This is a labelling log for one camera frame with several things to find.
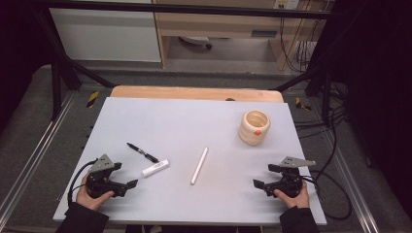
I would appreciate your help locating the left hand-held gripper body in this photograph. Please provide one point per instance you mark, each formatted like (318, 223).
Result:
(100, 184)

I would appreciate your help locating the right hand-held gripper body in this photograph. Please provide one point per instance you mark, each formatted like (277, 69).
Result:
(288, 186)

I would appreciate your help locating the white marker with label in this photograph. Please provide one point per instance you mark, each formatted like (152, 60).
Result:
(155, 168)

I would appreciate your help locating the ribbed wooden pen holder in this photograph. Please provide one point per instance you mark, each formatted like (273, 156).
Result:
(254, 129)

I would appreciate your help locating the long white pen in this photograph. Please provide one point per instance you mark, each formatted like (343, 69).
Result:
(199, 166)

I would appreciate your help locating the person's right hand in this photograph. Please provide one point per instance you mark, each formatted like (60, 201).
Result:
(296, 200)

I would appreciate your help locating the person's left hand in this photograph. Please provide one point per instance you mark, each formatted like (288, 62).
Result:
(90, 200)

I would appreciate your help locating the black pen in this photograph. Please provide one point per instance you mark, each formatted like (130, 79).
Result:
(142, 152)

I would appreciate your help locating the yellow black floor tape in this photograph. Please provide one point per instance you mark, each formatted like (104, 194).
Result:
(302, 104)
(92, 99)

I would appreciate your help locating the white table mat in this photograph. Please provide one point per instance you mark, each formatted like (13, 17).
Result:
(194, 129)

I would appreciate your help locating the wooden table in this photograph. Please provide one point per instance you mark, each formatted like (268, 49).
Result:
(194, 93)

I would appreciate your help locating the black curtain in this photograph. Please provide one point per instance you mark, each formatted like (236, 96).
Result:
(16, 48)
(379, 97)

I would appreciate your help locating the white cabinet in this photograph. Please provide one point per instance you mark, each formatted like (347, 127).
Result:
(107, 35)

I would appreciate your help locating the office chair base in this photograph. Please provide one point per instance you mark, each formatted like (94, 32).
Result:
(196, 40)

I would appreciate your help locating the light wooden desk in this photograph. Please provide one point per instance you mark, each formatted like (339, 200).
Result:
(220, 24)

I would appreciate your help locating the white power strip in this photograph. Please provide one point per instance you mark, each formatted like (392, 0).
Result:
(286, 4)

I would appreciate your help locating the aluminium floor rail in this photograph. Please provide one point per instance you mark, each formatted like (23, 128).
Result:
(35, 152)
(351, 181)

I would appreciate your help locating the black metal frame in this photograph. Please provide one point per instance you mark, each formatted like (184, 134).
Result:
(181, 9)

